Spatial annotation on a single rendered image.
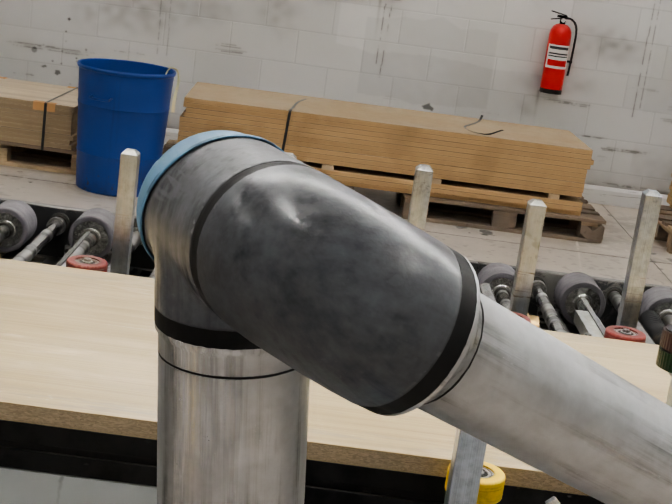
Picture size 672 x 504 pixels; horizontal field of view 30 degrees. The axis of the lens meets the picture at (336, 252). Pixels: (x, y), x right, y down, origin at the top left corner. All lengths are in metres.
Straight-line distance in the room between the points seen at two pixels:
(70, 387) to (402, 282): 1.19
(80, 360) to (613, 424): 1.25
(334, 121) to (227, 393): 6.48
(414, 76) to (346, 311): 7.89
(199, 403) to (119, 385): 1.04
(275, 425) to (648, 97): 8.03
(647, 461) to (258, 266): 0.32
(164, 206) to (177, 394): 0.13
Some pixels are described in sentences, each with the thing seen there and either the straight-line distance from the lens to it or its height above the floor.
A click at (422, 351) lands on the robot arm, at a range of 0.74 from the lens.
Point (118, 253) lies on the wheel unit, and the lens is 2.64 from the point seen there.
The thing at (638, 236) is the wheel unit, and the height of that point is 1.07.
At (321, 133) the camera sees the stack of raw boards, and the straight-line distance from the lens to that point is 7.33.
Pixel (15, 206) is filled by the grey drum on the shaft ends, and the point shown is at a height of 0.85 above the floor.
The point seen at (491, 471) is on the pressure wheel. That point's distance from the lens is 1.77.
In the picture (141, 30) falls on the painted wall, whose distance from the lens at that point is 8.69.
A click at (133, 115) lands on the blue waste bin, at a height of 0.47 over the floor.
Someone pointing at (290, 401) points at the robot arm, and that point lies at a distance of 0.89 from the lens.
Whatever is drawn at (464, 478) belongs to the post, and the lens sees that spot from 1.57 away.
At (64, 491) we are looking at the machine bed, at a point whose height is 0.78.
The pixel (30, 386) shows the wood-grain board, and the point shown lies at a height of 0.90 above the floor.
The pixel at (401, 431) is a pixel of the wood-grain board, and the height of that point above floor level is 0.90.
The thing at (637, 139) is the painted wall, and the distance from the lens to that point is 8.87.
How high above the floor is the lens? 1.60
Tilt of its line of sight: 14 degrees down
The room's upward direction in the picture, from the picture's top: 8 degrees clockwise
